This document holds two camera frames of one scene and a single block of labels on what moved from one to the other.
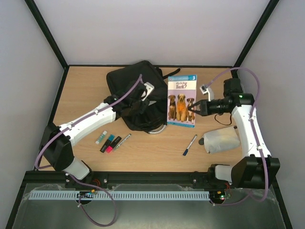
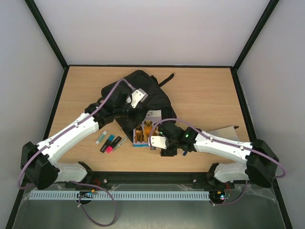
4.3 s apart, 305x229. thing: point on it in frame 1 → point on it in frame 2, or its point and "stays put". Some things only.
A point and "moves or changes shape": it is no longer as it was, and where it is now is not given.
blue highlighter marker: (107, 143) stays put
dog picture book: (181, 93) → (141, 133)
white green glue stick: (104, 133) stays put
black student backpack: (138, 94) moves or changes shape
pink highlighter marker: (108, 149) stays put
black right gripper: (203, 108) → (168, 152)
